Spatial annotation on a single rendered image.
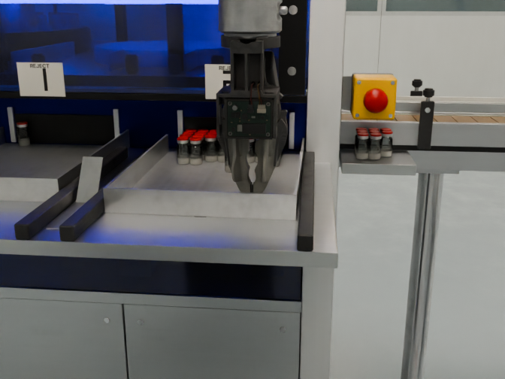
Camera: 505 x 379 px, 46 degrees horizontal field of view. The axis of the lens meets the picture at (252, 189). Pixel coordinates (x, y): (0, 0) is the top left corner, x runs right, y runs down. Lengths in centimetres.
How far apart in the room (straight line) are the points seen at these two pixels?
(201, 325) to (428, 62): 476
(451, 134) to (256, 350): 56
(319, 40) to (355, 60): 464
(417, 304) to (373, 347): 86
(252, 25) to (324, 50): 36
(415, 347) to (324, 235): 71
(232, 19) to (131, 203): 28
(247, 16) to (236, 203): 24
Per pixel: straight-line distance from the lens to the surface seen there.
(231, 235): 74
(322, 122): 106
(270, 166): 78
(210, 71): 106
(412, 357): 143
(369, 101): 102
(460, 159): 122
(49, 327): 133
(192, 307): 121
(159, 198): 81
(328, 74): 105
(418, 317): 138
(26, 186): 92
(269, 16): 71
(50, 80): 115
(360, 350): 219
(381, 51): 569
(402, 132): 119
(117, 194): 83
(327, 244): 72
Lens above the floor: 116
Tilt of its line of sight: 18 degrees down
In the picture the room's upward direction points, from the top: straight up
